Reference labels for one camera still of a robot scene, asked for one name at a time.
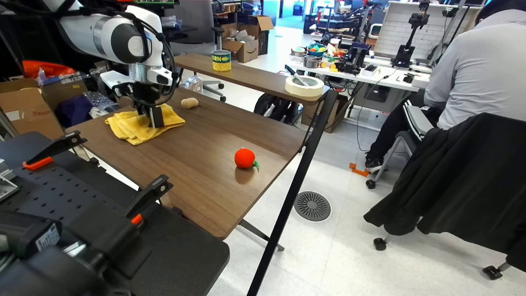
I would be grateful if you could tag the beige brown oval object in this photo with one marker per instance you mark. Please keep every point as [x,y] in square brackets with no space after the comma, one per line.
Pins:
[189,102]

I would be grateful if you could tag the white tape roll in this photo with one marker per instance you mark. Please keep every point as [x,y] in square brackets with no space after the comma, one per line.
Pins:
[304,85]

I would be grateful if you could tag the red orange ball toy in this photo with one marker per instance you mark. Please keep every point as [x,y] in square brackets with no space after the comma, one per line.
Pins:
[245,158]

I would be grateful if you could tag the black jacket on chair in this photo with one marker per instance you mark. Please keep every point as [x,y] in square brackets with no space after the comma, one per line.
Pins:
[467,181]

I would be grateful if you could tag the black perforated cart tray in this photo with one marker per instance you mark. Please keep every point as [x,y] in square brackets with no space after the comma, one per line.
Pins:
[74,230]

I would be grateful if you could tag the round floor drain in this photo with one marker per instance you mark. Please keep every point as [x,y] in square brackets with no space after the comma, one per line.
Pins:
[313,206]

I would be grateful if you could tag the person in grey shirt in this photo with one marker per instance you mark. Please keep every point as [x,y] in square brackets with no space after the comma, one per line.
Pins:
[484,69]

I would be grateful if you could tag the orange black clamp left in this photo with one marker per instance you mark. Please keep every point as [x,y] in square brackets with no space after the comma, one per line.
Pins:
[60,145]

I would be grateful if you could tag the orange black clamp right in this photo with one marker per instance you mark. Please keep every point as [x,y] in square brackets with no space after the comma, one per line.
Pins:
[115,229]

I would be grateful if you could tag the cardboard box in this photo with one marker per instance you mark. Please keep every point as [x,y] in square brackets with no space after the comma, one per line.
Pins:
[249,36]

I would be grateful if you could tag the black diagonal table leg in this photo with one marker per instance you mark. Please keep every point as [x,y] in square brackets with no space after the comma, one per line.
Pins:
[309,146]

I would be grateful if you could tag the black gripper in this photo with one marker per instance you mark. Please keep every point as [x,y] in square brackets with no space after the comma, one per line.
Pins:
[147,100]

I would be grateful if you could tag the yellow towel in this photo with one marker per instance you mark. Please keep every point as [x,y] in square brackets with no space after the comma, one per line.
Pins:
[130,127]

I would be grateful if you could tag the yellow green can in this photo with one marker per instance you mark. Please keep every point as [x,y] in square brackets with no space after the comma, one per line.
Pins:
[221,59]

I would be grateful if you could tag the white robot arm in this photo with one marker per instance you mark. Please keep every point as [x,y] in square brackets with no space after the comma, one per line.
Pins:
[132,38]

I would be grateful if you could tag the cluttered white desk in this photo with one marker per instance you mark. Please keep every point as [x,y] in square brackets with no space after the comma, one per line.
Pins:
[374,71]

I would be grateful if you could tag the orange black clamp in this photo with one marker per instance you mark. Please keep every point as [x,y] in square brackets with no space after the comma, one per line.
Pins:
[115,229]
[60,145]

